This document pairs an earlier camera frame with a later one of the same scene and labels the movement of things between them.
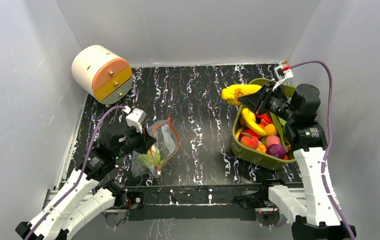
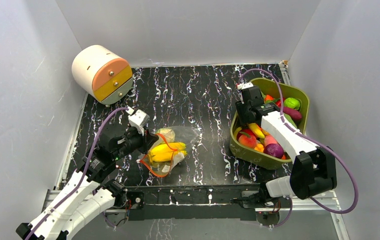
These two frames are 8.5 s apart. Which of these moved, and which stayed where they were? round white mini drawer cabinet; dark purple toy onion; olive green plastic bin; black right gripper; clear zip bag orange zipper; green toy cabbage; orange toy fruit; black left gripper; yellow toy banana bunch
Moved: clear zip bag orange zipper; yellow toy banana bunch; black right gripper; green toy cabbage; orange toy fruit
Stayed: black left gripper; olive green plastic bin; dark purple toy onion; round white mini drawer cabinet
